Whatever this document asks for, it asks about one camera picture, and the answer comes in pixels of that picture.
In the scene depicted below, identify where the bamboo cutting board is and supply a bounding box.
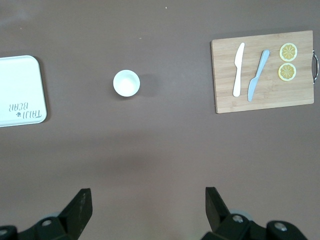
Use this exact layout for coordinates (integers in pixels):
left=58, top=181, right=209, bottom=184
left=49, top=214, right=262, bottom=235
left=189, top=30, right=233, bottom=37
left=210, top=30, right=320, bottom=115

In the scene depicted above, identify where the white IKEA cup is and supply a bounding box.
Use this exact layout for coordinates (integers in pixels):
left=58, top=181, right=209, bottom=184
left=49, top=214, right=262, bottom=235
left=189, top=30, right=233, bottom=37
left=112, top=69, right=141, bottom=98

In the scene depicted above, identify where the yellow lemon slice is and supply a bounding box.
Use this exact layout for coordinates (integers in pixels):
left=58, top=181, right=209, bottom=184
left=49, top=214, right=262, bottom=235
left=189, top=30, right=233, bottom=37
left=279, top=42, right=299, bottom=63
left=277, top=62, right=297, bottom=82

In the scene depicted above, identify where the cream bear print tray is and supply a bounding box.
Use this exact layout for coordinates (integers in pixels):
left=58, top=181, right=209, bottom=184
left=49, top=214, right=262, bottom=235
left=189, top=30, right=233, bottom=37
left=0, top=55, right=48, bottom=128

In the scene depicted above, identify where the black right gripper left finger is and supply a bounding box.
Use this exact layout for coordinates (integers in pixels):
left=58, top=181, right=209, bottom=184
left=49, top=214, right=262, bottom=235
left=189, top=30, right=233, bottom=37
left=0, top=188, right=94, bottom=240

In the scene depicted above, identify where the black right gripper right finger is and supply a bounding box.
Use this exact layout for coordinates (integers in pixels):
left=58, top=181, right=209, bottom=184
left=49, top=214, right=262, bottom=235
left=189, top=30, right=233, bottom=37
left=202, top=187, right=309, bottom=240

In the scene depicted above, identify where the brown table mat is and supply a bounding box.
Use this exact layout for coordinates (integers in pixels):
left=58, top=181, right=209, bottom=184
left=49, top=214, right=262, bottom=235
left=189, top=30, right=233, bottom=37
left=0, top=0, right=320, bottom=240

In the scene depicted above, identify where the white plastic knife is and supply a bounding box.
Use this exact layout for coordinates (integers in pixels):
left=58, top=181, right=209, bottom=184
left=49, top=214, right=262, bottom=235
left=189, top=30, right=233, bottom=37
left=232, top=42, right=246, bottom=98

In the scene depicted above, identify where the grey plastic knife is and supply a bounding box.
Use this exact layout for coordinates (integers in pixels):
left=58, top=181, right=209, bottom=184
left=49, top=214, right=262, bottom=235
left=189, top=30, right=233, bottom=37
left=247, top=49, right=271, bottom=103

